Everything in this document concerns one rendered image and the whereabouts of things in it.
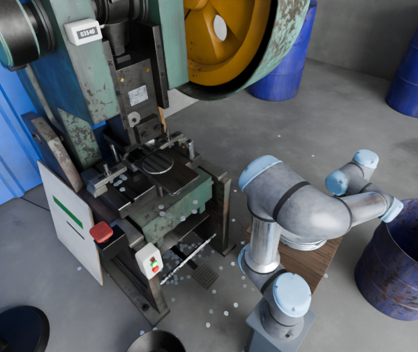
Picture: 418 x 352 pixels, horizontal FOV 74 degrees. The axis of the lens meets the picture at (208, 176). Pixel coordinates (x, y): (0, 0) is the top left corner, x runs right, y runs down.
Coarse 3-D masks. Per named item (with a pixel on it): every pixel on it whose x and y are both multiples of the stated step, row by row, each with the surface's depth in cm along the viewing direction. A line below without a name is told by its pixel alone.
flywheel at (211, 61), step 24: (192, 0) 100; (216, 0) 97; (240, 0) 91; (264, 0) 82; (192, 24) 111; (240, 24) 96; (264, 24) 86; (192, 48) 118; (216, 48) 109; (240, 48) 97; (264, 48) 95; (192, 72) 120; (216, 72) 110; (240, 72) 102
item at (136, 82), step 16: (128, 64) 89; (144, 64) 92; (128, 80) 90; (144, 80) 95; (128, 96) 93; (144, 96) 98; (128, 112) 96; (144, 112) 101; (112, 128) 108; (128, 128) 99; (144, 128) 101; (160, 128) 105; (128, 144) 105
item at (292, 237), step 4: (284, 232) 134; (288, 232) 134; (284, 236) 132; (288, 236) 132; (292, 236) 132; (296, 236) 132; (300, 236) 132; (292, 240) 130; (300, 240) 131; (304, 240) 131; (308, 240) 131; (312, 240) 131; (316, 240) 131; (320, 240) 131
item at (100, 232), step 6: (102, 222) 95; (90, 228) 93; (96, 228) 93; (102, 228) 93; (108, 228) 93; (90, 234) 92; (96, 234) 92; (102, 234) 92; (108, 234) 92; (96, 240) 90; (102, 240) 91
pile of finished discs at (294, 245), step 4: (280, 236) 134; (280, 240) 136; (284, 240) 134; (288, 240) 131; (296, 240) 132; (324, 240) 131; (288, 244) 133; (292, 244) 132; (296, 244) 130; (300, 244) 129; (304, 244) 130; (308, 244) 130; (312, 244) 130; (316, 244) 131; (320, 244) 131; (296, 248) 132; (300, 248) 131; (304, 248) 130; (308, 248) 130; (312, 248) 133; (316, 248) 132
